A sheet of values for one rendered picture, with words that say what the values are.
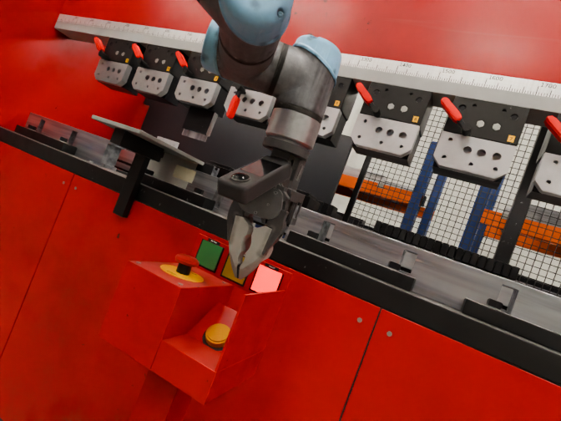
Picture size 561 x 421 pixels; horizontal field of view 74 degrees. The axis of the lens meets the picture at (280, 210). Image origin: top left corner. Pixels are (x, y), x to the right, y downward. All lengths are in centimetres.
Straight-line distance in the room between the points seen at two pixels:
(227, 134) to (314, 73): 126
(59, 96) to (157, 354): 152
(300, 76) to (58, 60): 149
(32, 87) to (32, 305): 92
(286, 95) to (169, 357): 39
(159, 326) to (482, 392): 54
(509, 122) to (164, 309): 77
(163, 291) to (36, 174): 95
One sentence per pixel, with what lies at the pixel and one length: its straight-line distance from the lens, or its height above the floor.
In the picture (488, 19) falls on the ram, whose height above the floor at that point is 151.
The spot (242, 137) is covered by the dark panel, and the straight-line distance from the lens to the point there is 174.
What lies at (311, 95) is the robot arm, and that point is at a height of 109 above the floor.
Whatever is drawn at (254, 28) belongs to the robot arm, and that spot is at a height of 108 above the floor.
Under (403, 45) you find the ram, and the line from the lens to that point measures 104.
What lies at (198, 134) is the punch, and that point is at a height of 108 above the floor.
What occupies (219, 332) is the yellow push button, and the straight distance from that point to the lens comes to 59.
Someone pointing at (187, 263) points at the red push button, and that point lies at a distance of 60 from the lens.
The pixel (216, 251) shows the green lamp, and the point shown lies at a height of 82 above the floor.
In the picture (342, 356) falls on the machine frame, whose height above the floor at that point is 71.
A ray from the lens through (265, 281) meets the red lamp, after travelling 64.
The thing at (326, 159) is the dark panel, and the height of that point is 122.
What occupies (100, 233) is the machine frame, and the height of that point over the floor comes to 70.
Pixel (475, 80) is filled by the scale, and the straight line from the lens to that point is 98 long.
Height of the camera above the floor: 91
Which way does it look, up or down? 2 degrees up
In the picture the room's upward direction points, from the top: 21 degrees clockwise
